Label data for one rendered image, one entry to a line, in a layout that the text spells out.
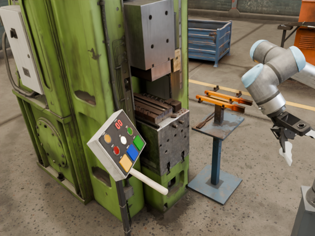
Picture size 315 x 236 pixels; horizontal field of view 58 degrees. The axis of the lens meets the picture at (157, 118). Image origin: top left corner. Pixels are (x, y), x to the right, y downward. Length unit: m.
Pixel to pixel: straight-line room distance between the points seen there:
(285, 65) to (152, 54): 1.02
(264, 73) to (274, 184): 2.11
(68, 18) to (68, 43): 0.17
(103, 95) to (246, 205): 1.66
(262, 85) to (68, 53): 1.44
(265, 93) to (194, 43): 4.78
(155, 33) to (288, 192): 1.97
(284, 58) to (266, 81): 0.10
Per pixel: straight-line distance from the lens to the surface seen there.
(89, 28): 1.77
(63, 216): 2.87
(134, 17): 1.83
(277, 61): 1.10
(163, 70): 2.01
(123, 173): 1.61
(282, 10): 9.42
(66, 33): 2.10
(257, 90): 1.06
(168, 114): 2.19
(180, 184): 2.72
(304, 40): 5.18
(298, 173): 3.29
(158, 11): 1.89
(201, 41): 5.74
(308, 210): 2.08
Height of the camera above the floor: 2.05
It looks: 31 degrees down
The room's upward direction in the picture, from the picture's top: 4 degrees counter-clockwise
